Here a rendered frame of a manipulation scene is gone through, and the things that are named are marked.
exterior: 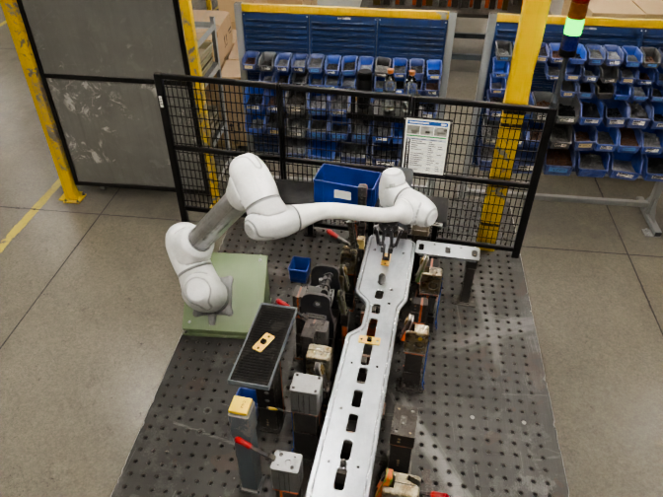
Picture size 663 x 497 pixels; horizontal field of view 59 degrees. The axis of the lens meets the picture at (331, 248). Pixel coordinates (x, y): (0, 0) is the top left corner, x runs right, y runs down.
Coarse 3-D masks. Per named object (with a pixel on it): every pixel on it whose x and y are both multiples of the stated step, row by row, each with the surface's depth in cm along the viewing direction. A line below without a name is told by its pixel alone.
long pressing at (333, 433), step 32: (384, 288) 246; (384, 320) 231; (352, 352) 218; (384, 352) 218; (352, 384) 207; (384, 384) 207; (320, 448) 186; (352, 448) 187; (320, 480) 178; (352, 480) 178
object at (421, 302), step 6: (414, 300) 242; (420, 300) 242; (426, 300) 242; (414, 306) 242; (420, 306) 240; (426, 306) 240; (414, 312) 243; (420, 312) 242; (426, 312) 242; (414, 318) 245; (420, 318) 244; (426, 318) 246
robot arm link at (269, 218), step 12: (252, 204) 200; (264, 204) 199; (276, 204) 201; (252, 216) 198; (264, 216) 199; (276, 216) 200; (288, 216) 202; (252, 228) 197; (264, 228) 198; (276, 228) 200; (288, 228) 202; (264, 240) 202
